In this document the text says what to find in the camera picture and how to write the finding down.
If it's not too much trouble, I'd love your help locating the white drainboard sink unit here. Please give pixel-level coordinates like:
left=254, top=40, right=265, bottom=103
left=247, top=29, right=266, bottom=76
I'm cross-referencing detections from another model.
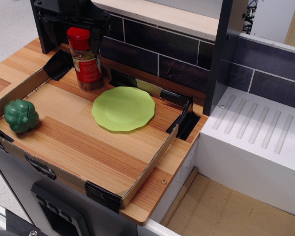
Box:
left=196, top=88, right=295, bottom=215

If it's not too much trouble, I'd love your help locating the dark grey left post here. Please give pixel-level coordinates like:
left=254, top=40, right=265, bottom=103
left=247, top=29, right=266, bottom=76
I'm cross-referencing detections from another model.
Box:
left=30, top=0, right=60, bottom=54

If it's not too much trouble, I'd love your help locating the dark grey vertical post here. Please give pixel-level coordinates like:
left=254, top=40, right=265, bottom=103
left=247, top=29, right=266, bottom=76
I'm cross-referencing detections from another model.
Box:
left=203, top=0, right=248, bottom=116

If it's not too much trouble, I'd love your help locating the cardboard fence with black tape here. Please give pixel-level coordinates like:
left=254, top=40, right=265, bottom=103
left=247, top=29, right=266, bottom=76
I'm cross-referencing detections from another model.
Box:
left=0, top=48, right=203, bottom=216

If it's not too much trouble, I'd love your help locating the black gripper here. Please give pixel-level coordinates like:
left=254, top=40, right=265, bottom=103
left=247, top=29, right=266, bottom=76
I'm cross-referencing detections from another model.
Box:
left=33, top=0, right=111, bottom=54

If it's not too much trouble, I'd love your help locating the light green plastic plate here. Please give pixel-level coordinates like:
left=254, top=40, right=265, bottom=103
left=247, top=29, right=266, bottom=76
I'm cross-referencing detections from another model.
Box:
left=91, top=87, right=155, bottom=132

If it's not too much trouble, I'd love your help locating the red-capped basil spice bottle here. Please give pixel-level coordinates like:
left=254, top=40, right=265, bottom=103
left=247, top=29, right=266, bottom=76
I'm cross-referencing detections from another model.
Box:
left=67, top=27, right=104, bottom=91

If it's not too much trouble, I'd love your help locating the green toy bell pepper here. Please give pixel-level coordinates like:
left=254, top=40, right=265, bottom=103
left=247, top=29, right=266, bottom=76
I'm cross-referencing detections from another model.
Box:
left=4, top=99, right=39, bottom=133

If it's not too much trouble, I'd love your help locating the light wooden shelf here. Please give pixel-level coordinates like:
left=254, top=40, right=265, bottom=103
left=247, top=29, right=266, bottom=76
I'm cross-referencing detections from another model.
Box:
left=93, top=0, right=219, bottom=41

